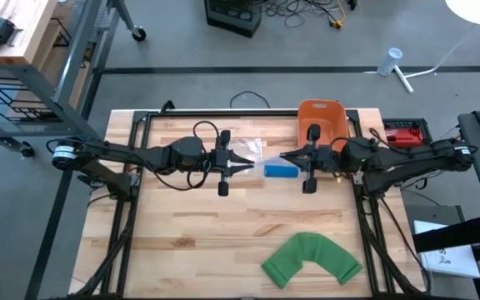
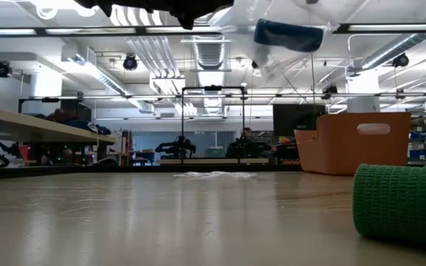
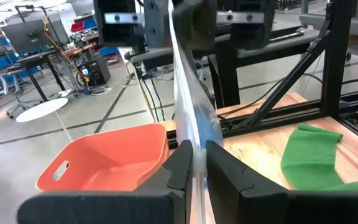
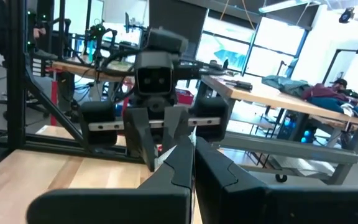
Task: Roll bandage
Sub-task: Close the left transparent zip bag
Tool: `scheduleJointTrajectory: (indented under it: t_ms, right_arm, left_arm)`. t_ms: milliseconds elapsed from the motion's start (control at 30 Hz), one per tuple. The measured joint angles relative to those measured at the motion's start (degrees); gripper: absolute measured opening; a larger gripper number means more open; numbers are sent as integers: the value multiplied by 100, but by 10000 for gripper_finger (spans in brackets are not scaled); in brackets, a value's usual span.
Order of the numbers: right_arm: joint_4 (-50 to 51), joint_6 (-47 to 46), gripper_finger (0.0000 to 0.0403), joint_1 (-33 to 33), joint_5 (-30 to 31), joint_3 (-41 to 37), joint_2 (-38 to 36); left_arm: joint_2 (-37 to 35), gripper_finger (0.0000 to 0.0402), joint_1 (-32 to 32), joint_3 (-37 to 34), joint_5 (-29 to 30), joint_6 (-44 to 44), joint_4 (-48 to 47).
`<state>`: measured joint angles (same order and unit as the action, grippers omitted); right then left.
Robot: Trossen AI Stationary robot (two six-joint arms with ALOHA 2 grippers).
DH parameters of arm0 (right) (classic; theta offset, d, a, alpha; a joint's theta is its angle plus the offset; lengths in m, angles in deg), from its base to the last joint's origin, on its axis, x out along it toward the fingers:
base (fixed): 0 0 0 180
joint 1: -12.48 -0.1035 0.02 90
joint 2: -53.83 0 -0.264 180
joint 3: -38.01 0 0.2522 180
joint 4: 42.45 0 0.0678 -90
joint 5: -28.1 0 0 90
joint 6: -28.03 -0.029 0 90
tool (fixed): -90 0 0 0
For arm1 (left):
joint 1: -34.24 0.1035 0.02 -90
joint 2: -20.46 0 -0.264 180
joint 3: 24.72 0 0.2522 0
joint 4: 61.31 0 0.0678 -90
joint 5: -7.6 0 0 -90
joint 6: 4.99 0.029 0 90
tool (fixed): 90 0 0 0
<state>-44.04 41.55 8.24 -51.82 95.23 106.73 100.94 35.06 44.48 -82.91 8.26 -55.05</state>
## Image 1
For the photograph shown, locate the grey caster wheel leg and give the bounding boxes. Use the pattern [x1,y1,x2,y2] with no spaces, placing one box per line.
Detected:
[110,0,148,43]

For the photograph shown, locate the tangled floor cables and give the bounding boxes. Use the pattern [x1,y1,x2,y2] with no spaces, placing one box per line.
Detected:
[262,0,360,30]

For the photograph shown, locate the white cylindrical cup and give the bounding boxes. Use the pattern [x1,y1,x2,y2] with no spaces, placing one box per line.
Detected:
[376,47,403,78]

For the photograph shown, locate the black floor cable loop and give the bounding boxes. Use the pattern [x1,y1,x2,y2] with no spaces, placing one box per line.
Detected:
[229,90,271,109]

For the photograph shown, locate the black wire rack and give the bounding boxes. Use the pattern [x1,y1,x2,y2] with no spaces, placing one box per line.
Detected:
[0,74,64,123]

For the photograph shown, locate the green elastic bandage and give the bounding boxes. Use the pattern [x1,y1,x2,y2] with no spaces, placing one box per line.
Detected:
[260,232,364,290]

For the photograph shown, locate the wooden workbench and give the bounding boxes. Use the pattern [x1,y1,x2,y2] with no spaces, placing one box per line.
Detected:
[0,0,103,151]

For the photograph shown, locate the clear plastic bag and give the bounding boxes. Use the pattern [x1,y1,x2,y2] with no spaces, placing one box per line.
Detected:
[252,156,306,181]
[227,137,264,164]

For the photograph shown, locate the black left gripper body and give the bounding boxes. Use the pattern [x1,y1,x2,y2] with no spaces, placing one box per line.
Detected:
[210,129,235,197]

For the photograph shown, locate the black looped gripper cable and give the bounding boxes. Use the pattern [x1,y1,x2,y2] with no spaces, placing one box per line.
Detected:
[139,120,223,192]

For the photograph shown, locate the black aluminium rig frame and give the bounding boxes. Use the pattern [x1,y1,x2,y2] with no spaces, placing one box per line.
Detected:
[71,108,428,300]

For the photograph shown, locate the orange plastic bin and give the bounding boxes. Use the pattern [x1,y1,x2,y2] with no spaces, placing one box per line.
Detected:
[297,98,352,156]

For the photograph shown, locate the black flat bar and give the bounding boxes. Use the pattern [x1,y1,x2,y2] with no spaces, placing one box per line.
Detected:
[412,214,480,254]

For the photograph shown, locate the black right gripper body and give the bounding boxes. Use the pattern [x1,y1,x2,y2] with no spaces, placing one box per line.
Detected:
[302,123,343,194]

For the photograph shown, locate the blue elastic bandage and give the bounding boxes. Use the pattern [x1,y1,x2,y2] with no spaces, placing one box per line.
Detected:
[263,165,300,179]

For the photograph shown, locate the white paper sheet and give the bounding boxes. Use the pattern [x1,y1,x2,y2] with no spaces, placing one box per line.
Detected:
[413,219,480,279]

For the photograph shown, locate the red black tool case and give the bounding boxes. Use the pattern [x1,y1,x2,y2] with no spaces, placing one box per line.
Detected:
[383,118,425,149]

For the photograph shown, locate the white round side table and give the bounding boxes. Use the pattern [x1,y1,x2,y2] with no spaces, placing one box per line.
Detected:
[362,0,480,95]

